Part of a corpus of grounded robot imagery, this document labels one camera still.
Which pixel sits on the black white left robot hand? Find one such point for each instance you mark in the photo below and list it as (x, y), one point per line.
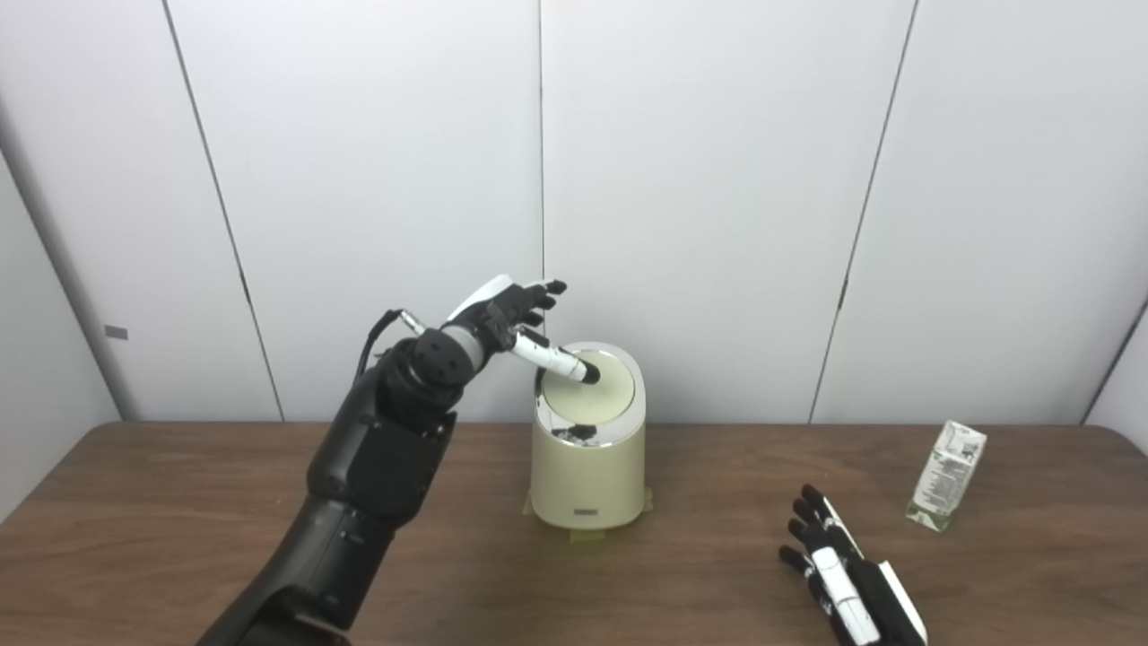
(498, 314)

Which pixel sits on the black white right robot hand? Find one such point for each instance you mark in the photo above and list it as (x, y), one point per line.
(861, 592)

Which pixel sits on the cream round bin lid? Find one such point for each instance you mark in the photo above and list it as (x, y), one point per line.
(601, 399)

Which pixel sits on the white green milk carton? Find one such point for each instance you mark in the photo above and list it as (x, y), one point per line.
(946, 475)

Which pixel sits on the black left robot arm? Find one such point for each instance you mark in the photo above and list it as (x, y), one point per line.
(377, 467)

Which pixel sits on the cream-colored round bin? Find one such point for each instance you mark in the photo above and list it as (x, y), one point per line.
(587, 475)

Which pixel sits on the small grey wall tag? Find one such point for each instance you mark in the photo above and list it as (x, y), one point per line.
(116, 333)

